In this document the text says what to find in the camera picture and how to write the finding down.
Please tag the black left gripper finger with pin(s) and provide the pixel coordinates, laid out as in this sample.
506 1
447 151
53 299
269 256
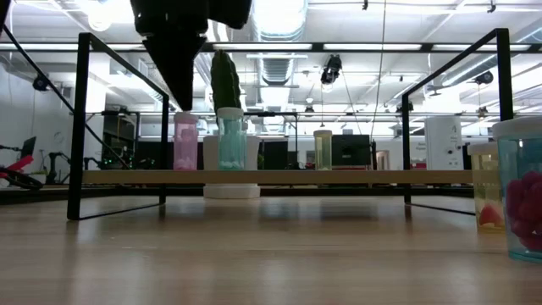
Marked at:
182 63

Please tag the pink pill bottle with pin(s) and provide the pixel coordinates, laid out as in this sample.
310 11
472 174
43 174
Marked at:
185 144

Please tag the teal bottle white tablets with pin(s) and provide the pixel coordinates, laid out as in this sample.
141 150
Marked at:
230 144

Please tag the yellow-green pill bottle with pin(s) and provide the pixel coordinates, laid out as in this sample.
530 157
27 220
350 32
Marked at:
323 152

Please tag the yellow bottle red pills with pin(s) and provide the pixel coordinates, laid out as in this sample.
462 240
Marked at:
482 186

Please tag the blue bottle red pills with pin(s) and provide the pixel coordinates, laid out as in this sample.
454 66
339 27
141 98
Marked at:
521 199

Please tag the green cactus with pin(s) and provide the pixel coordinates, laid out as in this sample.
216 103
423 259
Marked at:
224 80

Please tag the black metal rack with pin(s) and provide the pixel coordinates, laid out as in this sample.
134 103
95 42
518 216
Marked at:
118 135

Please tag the black robot arms green lights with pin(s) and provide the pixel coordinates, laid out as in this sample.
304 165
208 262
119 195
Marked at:
108 163

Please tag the black ceiling spotlight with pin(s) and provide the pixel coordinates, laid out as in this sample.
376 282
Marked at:
41 82
332 68
485 77

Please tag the red and black equipment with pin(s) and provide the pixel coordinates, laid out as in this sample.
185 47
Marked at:
21 163

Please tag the black monitor with logo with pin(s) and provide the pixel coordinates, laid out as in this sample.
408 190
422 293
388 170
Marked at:
351 148

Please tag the white cylindrical appliance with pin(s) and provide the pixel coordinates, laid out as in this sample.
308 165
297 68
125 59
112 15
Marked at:
442 144

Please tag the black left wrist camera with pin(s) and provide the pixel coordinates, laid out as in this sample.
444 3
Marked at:
230 12

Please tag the black aluminium rig frame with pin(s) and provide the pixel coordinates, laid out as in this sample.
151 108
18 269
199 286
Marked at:
339 191

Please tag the wooden shelf black metal frame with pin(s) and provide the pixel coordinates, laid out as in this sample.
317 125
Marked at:
360 177

